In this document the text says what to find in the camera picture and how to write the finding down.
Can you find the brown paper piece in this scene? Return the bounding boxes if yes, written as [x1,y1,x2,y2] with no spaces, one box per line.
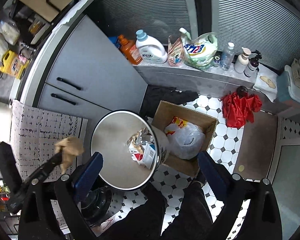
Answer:
[55,137,84,174]

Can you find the red paper scrap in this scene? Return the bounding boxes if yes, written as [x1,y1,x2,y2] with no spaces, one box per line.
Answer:
[132,152,143,165]

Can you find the brown paper trash wad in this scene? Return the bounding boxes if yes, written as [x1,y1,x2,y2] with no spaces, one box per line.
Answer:
[128,141,143,155]

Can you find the white blue medicine box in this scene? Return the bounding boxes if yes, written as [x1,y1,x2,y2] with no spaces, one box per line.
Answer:
[140,142,156,170]

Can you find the silver foil wrapper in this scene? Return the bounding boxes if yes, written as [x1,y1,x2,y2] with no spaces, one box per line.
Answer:
[126,127,154,146]

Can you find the white round trash bin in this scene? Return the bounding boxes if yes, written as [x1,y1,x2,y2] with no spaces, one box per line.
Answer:
[90,111,170,191]

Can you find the patterned white tablecloth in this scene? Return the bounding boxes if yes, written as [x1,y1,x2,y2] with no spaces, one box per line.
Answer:
[10,100,88,180]

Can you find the white plastic bag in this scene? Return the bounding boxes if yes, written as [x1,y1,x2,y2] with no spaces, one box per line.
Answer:
[164,116,206,160]

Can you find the cardboard box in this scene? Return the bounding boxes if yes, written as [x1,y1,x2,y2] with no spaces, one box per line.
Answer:
[152,101,218,177]

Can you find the red umbrella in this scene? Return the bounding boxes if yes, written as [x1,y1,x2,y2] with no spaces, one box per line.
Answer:
[221,86,262,128]

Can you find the grey cabinet doors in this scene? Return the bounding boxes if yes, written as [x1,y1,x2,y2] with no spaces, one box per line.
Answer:
[38,16,147,138]

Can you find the yellow dish soap bottle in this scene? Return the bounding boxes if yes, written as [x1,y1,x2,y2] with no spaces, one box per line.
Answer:
[0,50,30,80]

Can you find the dark pump bottle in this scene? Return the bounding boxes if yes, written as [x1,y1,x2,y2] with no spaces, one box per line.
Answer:
[243,50,262,77]

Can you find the white pump bottle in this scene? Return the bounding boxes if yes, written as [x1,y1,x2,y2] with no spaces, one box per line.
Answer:
[234,47,251,73]

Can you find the clear water bottle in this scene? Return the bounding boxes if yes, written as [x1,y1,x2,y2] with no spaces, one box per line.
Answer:
[220,42,235,71]

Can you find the green white refill pouch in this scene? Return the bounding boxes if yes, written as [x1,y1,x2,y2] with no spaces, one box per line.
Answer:
[179,28,218,71]

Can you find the pink snack pouch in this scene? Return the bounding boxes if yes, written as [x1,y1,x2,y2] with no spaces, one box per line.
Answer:
[167,36,184,67]

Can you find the orange cleaner bottle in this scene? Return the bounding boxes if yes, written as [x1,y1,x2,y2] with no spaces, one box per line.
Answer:
[118,35,142,65]

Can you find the hanging plastic bags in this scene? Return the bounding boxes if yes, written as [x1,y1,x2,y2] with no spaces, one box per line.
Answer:
[0,20,20,62]

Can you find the white laundry detergent bottle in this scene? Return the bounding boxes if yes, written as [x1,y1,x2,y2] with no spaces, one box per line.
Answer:
[135,29,167,64]

